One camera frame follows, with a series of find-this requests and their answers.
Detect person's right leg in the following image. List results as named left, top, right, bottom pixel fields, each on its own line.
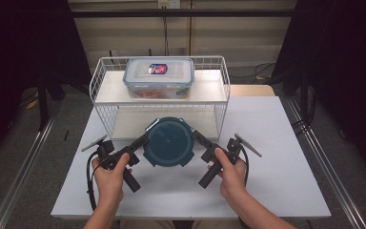
left=199, top=219, right=241, bottom=229

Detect black floor cables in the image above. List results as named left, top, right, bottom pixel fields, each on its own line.
left=231, top=62, right=278, bottom=81

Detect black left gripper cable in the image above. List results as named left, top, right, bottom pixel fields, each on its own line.
left=85, top=150, right=101, bottom=212

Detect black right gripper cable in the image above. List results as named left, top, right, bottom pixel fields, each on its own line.
left=239, top=146, right=251, bottom=188

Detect black horizontal bar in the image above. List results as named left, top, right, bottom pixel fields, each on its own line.
left=71, top=9, right=297, bottom=19

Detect black curtain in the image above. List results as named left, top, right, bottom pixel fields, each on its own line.
left=270, top=0, right=366, bottom=184
left=0, top=0, right=92, bottom=166

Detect black hanging cable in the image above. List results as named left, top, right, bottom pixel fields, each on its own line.
left=162, top=7, right=173, bottom=58

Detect person's leg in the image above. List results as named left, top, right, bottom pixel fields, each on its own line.
left=119, top=219, right=178, bottom=229
left=199, top=219, right=241, bottom=229

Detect white wire shelf rack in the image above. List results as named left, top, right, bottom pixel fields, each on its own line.
left=89, top=55, right=232, bottom=141

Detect person's left leg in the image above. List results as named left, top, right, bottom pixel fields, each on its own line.
left=119, top=219, right=178, bottom=229

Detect round dark teal food container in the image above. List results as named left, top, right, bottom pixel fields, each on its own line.
left=142, top=115, right=196, bottom=169

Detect person's left hand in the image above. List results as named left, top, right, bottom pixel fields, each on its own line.
left=91, top=152, right=133, bottom=206

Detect wooden table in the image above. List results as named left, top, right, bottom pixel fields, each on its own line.
left=229, top=84, right=276, bottom=97

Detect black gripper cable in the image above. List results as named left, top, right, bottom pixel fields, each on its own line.
left=239, top=146, right=251, bottom=188
left=85, top=150, right=101, bottom=212

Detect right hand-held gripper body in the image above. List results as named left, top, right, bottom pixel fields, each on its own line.
left=198, top=133, right=263, bottom=190

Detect person's right hand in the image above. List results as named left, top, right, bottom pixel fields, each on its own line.
left=207, top=147, right=249, bottom=201

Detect black metal stand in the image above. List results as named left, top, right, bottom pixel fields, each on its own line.
left=299, top=68, right=311, bottom=126
left=36, top=73, right=51, bottom=132

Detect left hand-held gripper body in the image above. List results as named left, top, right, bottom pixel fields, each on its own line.
left=81, top=135, right=142, bottom=194

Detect clear rectangular food container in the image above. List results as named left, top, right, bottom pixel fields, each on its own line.
left=122, top=56, right=195, bottom=100

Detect white wall power outlet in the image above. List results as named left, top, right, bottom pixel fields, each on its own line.
left=157, top=0, right=181, bottom=10

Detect aluminium floor rail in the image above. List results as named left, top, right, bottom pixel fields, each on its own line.
left=285, top=96, right=366, bottom=229
left=0, top=103, right=62, bottom=229

